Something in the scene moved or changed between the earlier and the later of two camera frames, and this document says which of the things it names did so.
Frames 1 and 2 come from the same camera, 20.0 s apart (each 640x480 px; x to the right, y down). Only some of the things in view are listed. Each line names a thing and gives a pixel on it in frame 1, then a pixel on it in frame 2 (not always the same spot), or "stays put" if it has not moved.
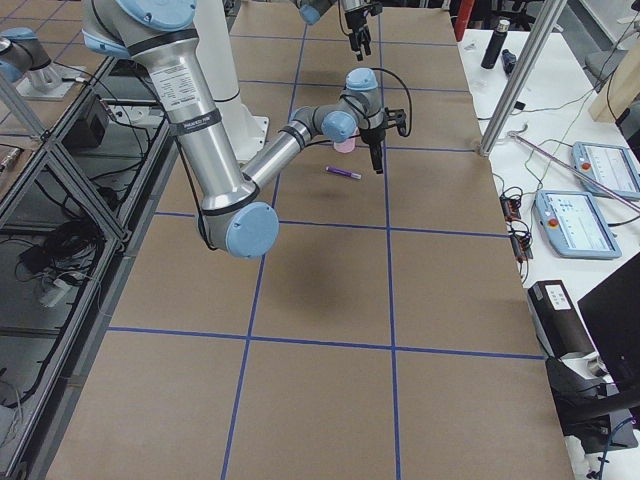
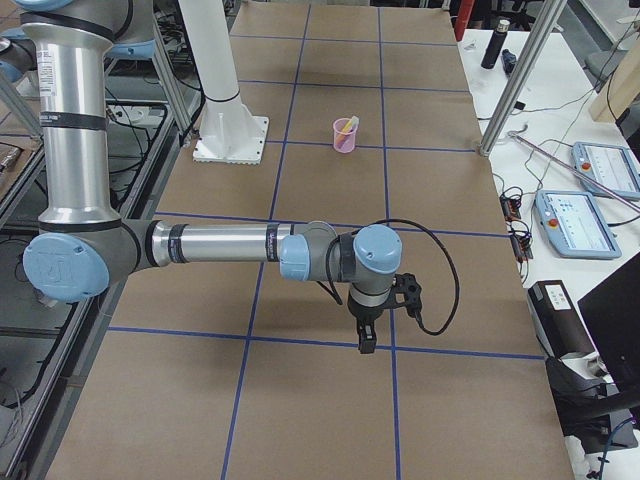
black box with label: [557, 319] stays put
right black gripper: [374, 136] to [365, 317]
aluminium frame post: [547, 20] stays put
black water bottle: [495, 44] stays put
